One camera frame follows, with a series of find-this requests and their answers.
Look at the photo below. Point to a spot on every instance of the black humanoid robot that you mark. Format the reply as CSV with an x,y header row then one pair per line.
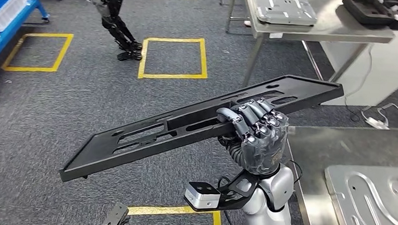
x,y
114,23

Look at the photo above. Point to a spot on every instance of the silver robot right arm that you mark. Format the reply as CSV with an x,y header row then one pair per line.
x,y
268,219

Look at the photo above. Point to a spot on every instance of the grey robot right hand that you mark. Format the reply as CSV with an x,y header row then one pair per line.
x,y
264,150

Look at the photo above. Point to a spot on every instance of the large stamped metal panel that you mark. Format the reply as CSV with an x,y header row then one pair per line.
x,y
369,212

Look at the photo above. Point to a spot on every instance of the black camera bracket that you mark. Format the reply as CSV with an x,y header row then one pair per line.
x,y
237,188

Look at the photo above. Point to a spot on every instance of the yellow floor tape square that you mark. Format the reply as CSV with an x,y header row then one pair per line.
x,y
173,76

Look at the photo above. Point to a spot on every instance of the long black plastic part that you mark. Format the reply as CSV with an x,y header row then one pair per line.
x,y
88,163

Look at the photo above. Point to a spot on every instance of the metal stool frame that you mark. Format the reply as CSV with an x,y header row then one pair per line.
x,y
230,10

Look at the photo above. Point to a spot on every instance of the steel workbench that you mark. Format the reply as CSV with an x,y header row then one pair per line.
x,y
321,150

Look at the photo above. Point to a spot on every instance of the steel table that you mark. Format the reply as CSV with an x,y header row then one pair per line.
x,y
328,29

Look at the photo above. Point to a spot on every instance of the white power strip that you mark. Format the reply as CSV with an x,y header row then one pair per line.
x,y
374,123

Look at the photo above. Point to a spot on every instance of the blue wheeled shelf cart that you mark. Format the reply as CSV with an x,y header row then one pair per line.
x,y
14,27

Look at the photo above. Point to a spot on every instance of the white cabinet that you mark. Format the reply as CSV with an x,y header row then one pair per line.
x,y
388,75

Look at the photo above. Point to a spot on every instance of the grey stamped metal panel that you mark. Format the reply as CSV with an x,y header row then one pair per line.
x,y
281,9

